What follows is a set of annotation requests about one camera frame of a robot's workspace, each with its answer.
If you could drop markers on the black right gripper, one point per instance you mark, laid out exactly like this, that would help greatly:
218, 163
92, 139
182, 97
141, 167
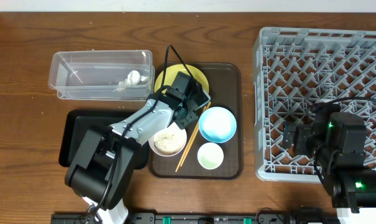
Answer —
304, 131

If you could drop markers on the clear plastic bin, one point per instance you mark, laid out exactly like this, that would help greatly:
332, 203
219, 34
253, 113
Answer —
93, 75

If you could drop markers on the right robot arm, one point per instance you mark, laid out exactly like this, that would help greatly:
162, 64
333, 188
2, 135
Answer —
335, 141

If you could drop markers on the brown serving tray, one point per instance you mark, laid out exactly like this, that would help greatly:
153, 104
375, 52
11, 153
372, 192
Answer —
225, 91

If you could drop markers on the white napkin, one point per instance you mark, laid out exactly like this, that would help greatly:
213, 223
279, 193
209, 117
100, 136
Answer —
133, 78

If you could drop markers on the small white green cup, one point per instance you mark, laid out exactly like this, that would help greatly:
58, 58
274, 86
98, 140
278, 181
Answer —
210, 156

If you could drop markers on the black waste tray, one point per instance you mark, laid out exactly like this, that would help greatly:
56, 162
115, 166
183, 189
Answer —
78, 122

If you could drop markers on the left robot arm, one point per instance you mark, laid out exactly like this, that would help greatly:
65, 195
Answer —
101, 168

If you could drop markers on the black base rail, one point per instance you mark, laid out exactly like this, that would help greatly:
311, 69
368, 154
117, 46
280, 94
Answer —
265, 218

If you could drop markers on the grey dishwasher rack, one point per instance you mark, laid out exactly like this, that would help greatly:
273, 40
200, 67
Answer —
294, 68

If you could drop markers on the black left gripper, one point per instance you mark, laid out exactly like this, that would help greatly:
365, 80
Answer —
189, 112

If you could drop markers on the yellow plate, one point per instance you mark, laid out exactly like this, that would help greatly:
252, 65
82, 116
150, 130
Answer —
172, 71

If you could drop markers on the white rice bowl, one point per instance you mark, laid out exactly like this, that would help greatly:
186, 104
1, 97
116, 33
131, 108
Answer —
169, 141

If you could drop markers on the light blue bowl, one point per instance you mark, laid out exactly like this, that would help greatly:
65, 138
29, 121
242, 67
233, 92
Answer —
217, 125

